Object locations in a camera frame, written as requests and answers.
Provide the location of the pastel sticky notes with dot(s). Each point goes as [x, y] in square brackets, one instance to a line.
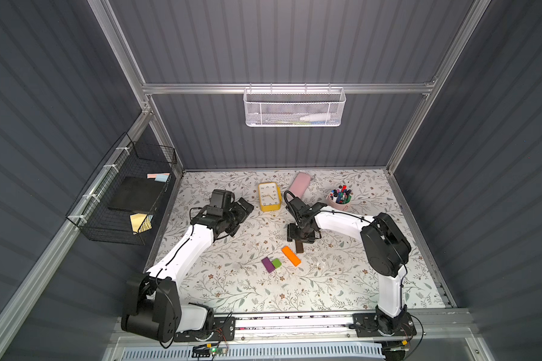
[159, 177]

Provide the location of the small green circuit board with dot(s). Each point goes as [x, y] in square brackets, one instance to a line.
[209, 351]

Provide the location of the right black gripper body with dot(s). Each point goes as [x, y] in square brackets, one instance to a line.
[302, 230]

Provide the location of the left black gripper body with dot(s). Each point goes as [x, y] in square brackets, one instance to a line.
[237, 216]

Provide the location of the brown building block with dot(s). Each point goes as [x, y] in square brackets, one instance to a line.
[299, 247]

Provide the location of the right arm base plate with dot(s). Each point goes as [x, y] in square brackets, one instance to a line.
[373, 324]

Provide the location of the white marker in basket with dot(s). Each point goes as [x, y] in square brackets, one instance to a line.
[316, 118]

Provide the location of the orange building block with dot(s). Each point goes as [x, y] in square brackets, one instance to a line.
[291, 256]

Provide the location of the white wire mesh basket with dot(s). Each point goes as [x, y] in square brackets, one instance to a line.
[283, 106]

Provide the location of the black notebook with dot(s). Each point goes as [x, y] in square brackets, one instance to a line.
[136, 195]

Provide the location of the purple building block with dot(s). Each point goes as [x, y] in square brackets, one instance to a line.
[268, 265]

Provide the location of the black wire wall basket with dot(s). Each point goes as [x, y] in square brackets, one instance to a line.
[131, 158]

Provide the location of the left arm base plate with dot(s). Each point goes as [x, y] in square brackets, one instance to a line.
[217, 329]

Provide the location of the floral table mat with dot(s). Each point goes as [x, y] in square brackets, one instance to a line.
[334, 273]

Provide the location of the pink pen cup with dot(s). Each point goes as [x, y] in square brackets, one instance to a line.
[332, 202]

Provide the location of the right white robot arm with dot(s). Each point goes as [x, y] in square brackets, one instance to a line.
[387, 249]

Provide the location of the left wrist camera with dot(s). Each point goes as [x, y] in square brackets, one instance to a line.
[221, 199]

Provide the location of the yellow sticky notes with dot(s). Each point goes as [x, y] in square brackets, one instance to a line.
[141, 223]

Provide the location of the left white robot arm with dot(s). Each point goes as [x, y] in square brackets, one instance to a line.
[152, 307]

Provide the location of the green building block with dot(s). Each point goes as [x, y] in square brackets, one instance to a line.
[276, 263]

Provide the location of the pink pencil case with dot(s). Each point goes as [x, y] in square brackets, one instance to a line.
[300, 184]

